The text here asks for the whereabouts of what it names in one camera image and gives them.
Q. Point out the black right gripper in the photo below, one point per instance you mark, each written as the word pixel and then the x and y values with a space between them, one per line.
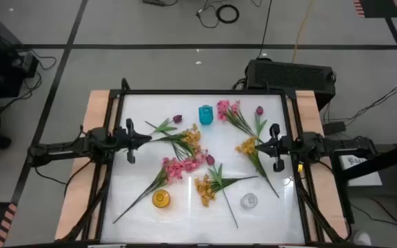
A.
pixel 283 146

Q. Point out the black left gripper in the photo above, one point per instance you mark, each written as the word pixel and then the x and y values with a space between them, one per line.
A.
pixel 129 139

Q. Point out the yellow artificial flower bunch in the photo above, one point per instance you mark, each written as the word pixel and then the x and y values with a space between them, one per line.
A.
pixel 192 137
pixel 203 191
pixel 247 147

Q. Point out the green stems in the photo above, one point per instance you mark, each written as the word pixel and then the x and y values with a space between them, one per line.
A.
pixel 259 110

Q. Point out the pink artificial flower bunch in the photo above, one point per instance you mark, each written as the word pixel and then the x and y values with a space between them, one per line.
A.
pixel 195 162
pixel 223 108
pixel 172 169

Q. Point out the dark red artificial tulip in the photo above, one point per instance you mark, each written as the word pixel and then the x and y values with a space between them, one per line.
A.
pixel 177 119
pixel 210 160

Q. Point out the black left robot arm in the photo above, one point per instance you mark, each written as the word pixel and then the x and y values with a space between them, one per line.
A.
pixel 64 148

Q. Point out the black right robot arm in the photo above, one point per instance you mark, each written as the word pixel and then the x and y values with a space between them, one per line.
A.
pixel 340 146

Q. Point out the clear glass vase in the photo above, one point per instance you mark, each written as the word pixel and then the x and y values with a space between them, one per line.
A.
pixel 249 200

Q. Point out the yellow glass vase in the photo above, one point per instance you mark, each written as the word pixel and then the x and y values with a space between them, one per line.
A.
pixel 161 198

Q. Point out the blue glass vase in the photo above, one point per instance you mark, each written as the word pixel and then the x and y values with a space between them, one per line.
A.
pixel 206 115

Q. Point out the black power adapter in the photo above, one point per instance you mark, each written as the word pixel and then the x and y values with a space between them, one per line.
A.
pixel 334 128

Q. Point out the black computer case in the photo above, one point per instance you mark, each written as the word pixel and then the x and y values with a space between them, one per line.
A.
pixel 288 77

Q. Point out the white label sheet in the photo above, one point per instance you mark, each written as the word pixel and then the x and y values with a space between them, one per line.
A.
pixel 360 172

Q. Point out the white round object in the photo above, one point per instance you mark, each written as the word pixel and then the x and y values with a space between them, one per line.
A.
pixel 362 239

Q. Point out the black metal rig frame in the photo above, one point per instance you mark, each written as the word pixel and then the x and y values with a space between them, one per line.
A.
pixel 202 92

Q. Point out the black metal cart frame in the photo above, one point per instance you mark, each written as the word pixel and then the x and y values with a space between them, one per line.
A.
pixel 384 162

